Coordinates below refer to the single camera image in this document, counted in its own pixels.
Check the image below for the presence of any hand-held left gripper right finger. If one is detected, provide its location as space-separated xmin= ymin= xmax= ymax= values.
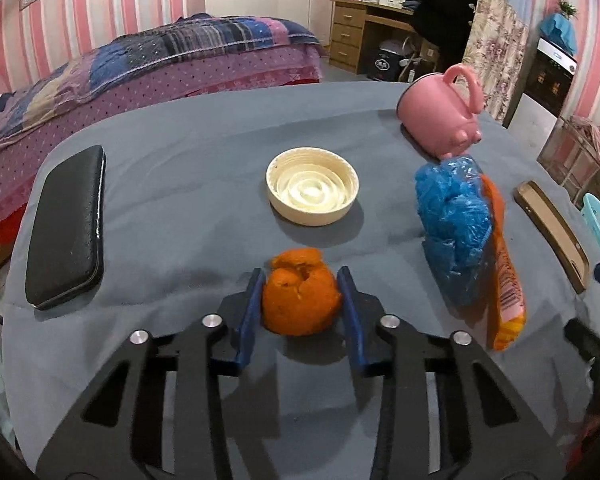
xmin=336 ymin=266 xmax=568 ymax=480

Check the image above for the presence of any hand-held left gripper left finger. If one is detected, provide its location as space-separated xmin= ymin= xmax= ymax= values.
xmin=35 ymin=269 xmax=267 ymax=480

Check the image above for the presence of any brown phone case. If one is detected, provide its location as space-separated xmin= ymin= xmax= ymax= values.
xmin=513 ymin=180 xmax=591 ymax=295

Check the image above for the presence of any orange snack wrapper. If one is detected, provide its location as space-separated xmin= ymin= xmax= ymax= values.
xmin=480 ymin=174 xmax=528 ymax=352

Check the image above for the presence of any white plastic lid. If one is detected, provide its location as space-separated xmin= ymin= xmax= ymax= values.
xmin=266 ymin=146 xmax=360 ymax=226

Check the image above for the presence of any blue plastic shoe cover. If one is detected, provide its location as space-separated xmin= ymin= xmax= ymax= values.
xmin=414 ymin=156 xmax=496 ymax=309

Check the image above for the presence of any black leather case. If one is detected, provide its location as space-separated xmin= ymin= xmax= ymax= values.
xmin=25 ymin=145 xmax=106 ymax=310

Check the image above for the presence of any water dispenser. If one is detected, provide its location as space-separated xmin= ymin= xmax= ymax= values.
xmin=505 ymin=37 xmax=579 ymax=158

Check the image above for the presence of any pink pig cup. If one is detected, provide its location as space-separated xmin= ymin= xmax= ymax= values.
xmin=396 ymin=64 xmax=484 ymax=160

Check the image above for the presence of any blue cloth cover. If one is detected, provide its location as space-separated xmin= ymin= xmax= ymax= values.
xmin=539 ymin=12 xmax=579 ymax=56

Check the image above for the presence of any floral curtain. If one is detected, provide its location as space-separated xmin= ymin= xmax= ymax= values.
xmin=460 ymin=0 xmax=536 ymax=124

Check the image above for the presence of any bed with patchwork quilt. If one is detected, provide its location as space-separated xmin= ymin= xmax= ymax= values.
xmin=0 ymin=42 xmax=324 ymax=247

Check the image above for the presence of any black box with white print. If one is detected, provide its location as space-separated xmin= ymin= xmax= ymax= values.
xmin=367 ymin=47 xmax=406 ymax=83

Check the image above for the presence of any plaid patchwork quilt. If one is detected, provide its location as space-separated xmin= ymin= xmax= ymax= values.
xmin=0 ymin=14 xmax=327 ymax=127

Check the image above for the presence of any wooden desk with drawers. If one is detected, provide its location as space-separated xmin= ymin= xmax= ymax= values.
xmin=328 ymin=0 xmax=441 ymax=74

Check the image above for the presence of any white wardrobe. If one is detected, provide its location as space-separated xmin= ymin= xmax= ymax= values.
xmin=204 ymin=0 xmax=354 ymax=46

